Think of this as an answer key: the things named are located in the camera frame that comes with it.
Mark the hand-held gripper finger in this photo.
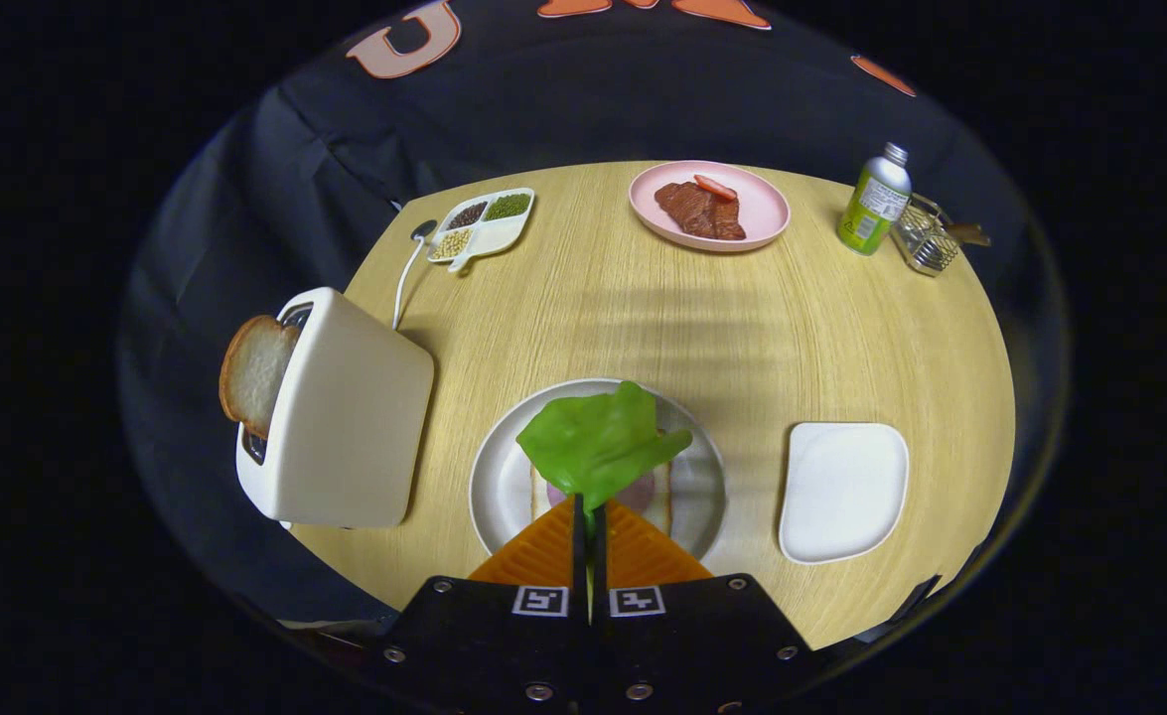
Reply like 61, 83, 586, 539
591, 496, 818, 715
376, 494, 592, 715

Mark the green lettuce leaf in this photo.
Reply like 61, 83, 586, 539
515, 380, 693, 512

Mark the toasted bread slice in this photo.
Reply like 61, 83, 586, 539
219, 315, 299, 440

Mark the pink ham slice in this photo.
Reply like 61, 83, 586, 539
546, 472, 656, 517

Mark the white bread slice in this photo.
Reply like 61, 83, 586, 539
529, 429, 673, 537

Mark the round white plate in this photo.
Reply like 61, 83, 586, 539
469, 377, 728, 562

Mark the square white plate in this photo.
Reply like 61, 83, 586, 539
779, 422, 910, 565

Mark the white toaster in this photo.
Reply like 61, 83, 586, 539
235, 287, 436, 530

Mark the white divided dish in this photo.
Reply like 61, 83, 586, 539
428, 188, 536, 273

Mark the brown meat slice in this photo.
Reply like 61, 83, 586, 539
654, 181, 747, 242

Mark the pink plate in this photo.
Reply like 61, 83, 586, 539
629, 160, 792, 253

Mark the green label bottle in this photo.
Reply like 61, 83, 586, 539
837, 142, 913, 257

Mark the white toaster cable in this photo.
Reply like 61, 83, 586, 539
391, 233, 430, 331

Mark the metal wire basket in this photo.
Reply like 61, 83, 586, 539
891, 193, 961, 277

